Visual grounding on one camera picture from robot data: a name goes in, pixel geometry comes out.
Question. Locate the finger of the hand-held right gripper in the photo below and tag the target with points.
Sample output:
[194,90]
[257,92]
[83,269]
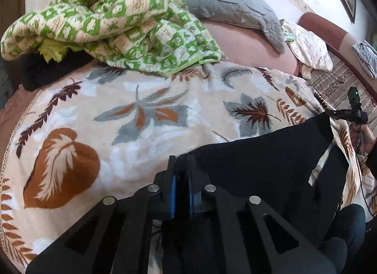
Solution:
[332,113]

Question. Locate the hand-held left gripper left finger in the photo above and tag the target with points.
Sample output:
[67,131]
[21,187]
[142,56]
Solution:
[173,194]

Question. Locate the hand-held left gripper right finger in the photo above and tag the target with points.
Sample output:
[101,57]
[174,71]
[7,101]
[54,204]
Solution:
[190,197]

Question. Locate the black pants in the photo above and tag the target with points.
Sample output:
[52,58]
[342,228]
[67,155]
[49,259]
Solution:
[265,159]

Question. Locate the person's right hand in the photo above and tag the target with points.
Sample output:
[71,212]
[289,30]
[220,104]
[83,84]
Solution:
[365,141]

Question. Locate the striped bedcover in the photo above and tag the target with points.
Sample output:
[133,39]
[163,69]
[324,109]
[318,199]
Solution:
[338,82]

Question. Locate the leaf print blanket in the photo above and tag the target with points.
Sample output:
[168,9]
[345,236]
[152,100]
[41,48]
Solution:
[147,144]

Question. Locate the grey crumpled cloth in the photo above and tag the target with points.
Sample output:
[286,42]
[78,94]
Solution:
[365,56]

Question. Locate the cream quilted pillow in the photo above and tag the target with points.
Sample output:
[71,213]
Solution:
[309,44]

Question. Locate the brown headboard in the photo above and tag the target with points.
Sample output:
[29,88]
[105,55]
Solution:
[324,25]

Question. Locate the mint green cloth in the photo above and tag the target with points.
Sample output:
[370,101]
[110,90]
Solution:
[289,36]

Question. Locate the pink bed sheet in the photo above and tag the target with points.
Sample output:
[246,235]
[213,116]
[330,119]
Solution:
[250,47]

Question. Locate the person's leg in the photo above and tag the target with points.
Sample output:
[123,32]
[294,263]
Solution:
[344,224]

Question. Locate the grey quilted pillow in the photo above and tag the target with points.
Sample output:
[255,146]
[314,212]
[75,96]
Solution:
[223,0]

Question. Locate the yellow-green cloth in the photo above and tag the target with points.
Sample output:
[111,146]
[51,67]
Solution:
[54,50]

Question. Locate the green checked quilt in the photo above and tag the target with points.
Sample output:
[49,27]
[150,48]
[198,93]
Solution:
[132,12]

